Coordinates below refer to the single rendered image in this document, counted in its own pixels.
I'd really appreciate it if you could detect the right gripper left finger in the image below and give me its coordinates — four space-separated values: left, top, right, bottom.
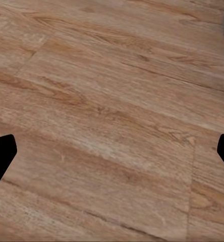
0 134 17 180

